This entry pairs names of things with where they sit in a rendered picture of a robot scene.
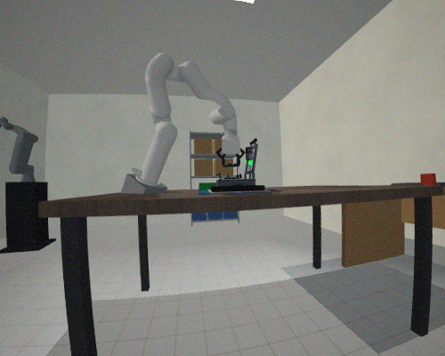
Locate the green bin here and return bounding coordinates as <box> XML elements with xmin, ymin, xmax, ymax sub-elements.
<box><xmin>199</xmin><ymin>182</ymin><xmax>216</xmax><ymax>190</ymax></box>

